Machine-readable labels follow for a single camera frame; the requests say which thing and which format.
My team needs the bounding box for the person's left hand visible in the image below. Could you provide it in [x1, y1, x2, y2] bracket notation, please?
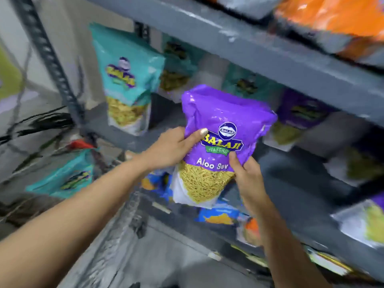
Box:
[139, 126, 209, 172]

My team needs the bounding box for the person's right hand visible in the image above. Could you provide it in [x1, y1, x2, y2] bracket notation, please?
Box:
[228, 152, 270, 216]

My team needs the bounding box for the purple snack packet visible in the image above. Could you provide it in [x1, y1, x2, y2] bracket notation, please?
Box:
[170, 84, 278, 210]
[330, 192, 384, 249]
[323, 132, 384, 188]
[263, 88, 336, 153]

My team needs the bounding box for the person's right forearm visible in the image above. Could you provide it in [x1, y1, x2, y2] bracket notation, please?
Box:
[253, 201, 332, 288]

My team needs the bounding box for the person's left forearm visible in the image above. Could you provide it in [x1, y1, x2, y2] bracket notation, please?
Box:
[0, 153, 150, 288]

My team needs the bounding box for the blue snack packet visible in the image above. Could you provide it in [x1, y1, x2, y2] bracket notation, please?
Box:
[196, 204, 240, 226]
[140, 172, 174, 203]

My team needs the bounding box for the orange snack packet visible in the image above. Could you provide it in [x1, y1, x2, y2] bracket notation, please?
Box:
[236, 216, 263, 247]
[274, 0, 384, 62]

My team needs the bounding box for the teal snack packet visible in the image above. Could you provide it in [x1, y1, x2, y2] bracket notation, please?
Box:
[89, 22, 166, 137]
[25, 149, 96, 199]
[158, 34, 204, 102]
[221, 64, 284, 101]

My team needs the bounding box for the grey metal shelf rack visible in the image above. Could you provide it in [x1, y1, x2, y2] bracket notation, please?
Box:
[7, 0, 384, 288]

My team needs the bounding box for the yellow snack packet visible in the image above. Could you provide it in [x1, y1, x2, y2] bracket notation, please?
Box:
[304, 245, 354, 276]

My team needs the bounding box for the grey snack packet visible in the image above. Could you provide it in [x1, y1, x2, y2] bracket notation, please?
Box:
[207, 0, 285, 20]

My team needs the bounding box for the black wire basket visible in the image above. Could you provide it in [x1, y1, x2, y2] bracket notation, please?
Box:
[0, 42, 99, 225]

